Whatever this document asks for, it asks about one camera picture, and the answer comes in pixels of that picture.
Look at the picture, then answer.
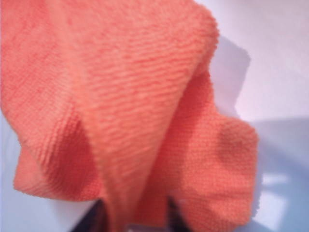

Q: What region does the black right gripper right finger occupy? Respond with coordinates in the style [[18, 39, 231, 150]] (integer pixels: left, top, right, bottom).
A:
[[169, 197, 193, 232]]

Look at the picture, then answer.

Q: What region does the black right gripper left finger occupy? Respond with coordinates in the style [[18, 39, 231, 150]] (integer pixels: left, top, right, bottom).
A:
[[72, 200, 110, 232]]

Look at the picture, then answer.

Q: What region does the orange microfiber cloth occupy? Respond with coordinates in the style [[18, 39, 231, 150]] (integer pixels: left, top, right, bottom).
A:
[[0, 0, 259, 232]]

